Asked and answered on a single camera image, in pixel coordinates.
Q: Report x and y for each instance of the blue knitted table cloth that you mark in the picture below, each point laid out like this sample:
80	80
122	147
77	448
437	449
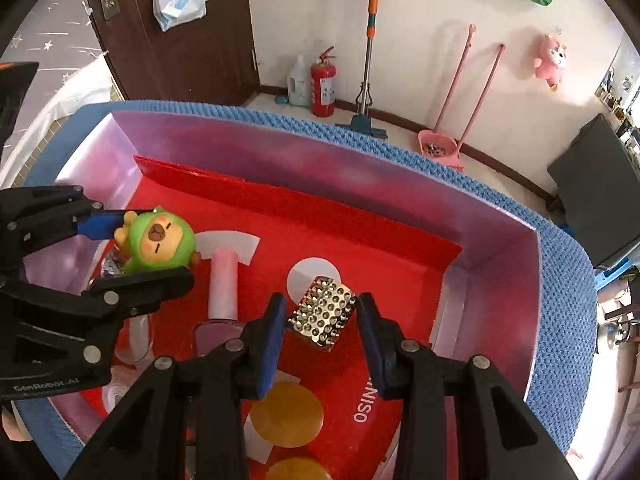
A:
565	338

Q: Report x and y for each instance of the clear plastic cup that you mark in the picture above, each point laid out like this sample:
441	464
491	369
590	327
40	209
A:
133	354

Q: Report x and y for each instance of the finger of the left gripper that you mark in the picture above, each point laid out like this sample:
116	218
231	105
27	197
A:
129	295
51	214

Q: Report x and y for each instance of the pink nail polish bottle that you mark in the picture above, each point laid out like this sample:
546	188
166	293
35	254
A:
222	323

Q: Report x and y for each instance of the orange round disc outside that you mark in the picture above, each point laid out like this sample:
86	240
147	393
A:
289	416

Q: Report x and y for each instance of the orange round disc in box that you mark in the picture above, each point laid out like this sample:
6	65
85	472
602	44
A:
297	468

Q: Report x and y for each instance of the white detergent bottle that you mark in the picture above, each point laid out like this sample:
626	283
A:
299	83

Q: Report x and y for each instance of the pink cardboard box tray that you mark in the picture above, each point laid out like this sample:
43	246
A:
451	268

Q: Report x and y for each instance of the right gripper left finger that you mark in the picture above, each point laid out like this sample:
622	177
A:
189	410

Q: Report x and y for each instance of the red fire extinguisher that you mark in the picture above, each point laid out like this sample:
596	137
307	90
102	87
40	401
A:
322	74

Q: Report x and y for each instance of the orange grey mop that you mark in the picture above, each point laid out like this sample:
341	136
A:
361	122

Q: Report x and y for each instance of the black cloth side table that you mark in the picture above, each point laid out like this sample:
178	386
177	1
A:
598	186

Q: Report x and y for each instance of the silver glitter ball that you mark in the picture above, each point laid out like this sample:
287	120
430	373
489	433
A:
114	262

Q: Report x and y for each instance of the dark brown door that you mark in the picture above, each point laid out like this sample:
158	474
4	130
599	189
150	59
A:
210	60

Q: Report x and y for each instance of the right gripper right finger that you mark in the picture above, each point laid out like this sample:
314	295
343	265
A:
497	435

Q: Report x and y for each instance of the green yellow duck toy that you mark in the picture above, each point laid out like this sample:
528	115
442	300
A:
155	240

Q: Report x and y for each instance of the rhinestone studded silver block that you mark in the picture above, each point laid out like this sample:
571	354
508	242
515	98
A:
323	312

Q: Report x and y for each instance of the pink plush toy right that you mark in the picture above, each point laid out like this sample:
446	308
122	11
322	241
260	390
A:
550	62

